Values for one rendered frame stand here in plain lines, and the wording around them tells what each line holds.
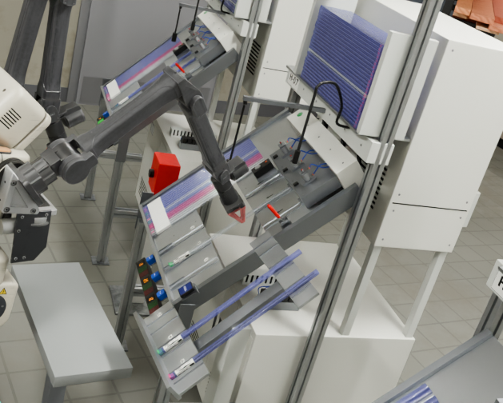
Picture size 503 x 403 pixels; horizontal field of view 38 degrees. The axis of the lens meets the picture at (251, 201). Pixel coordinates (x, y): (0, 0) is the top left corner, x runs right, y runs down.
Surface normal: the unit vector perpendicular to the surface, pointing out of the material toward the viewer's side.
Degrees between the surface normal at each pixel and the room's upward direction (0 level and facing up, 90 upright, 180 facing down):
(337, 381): 90
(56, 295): 0
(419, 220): 90
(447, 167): 90
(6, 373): 0
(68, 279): 0
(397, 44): 90
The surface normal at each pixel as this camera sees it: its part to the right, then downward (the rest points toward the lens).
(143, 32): 0.46, 0.47
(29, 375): 0.25, -0.88
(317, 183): -0.48, -0.70
